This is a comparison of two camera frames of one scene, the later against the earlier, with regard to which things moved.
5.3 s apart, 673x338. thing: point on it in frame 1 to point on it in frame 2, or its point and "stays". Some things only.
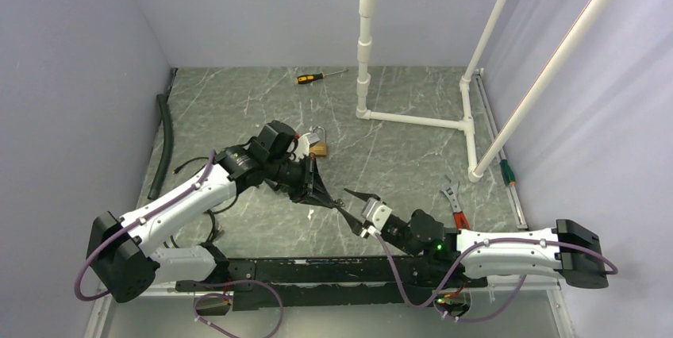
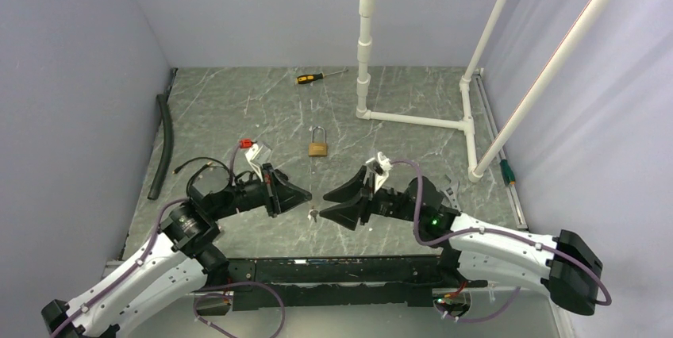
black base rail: [329, 282] stays
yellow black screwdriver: [309, 78] stays
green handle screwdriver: [508, 174] stays
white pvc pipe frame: [367, 9] stays
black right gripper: [355, 226] to [348, 214]
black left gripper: [310, 188] to [278, 194]
